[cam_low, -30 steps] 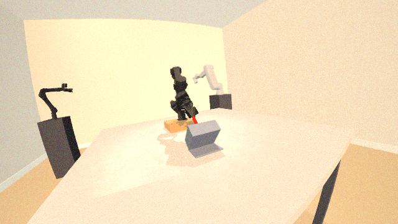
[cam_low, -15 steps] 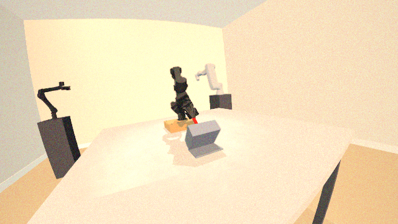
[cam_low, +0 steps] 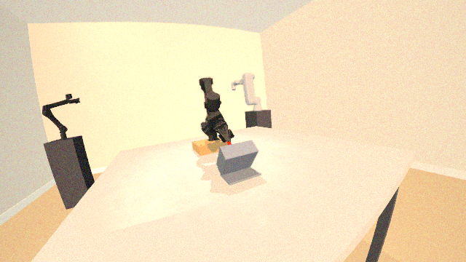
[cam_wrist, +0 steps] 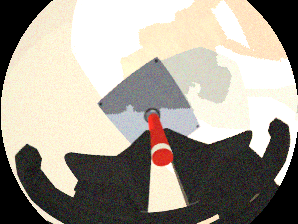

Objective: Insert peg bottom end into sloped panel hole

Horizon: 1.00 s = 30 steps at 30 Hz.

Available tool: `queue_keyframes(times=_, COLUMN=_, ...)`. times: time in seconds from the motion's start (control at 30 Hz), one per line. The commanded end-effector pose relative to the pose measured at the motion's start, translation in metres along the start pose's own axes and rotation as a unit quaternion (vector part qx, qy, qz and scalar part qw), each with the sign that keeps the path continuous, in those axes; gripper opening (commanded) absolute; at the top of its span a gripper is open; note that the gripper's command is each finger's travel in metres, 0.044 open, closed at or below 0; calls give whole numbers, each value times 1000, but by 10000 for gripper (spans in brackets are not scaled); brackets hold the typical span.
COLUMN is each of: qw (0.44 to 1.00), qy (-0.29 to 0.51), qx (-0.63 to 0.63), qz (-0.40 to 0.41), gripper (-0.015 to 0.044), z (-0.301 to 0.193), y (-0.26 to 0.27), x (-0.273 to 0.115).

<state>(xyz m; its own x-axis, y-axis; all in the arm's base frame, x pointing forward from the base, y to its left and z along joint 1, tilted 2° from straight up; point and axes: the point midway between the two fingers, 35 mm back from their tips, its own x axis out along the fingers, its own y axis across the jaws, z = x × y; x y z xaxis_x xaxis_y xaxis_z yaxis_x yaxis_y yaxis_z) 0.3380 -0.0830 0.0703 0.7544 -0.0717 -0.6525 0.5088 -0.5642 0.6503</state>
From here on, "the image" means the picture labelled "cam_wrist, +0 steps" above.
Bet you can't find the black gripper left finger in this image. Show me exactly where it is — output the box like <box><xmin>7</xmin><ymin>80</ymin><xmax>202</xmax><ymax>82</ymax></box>
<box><xmin>64</xmin><ymin>131</ymin><xmax>152</xmax><ymax>213</ymax></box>

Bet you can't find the red peg with white band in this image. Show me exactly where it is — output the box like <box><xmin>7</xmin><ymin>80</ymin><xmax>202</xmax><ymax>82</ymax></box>
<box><xmin>148</xmin><ymin>113</ymin><xmax>174</xmax><ymax>167</ymax></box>

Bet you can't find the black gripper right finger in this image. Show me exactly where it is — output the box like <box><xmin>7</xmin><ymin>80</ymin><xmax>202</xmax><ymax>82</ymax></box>
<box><xmin>164</xmin><ymin>128</ymin><xmax>253</xmax><ymax>206</ymax></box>

